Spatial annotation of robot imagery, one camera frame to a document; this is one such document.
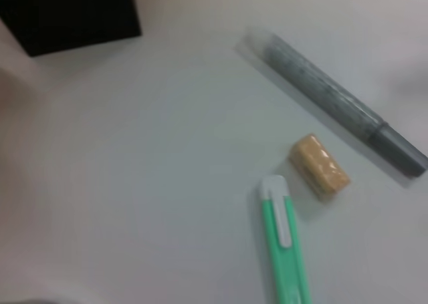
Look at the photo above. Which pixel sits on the green pen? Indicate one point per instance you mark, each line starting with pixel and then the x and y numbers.
pixel 284 250

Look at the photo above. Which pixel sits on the black mesh pen holder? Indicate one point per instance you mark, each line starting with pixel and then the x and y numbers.
pixel 67 16

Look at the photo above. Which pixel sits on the grey pen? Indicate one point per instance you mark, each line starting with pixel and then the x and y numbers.
pixel 327 90

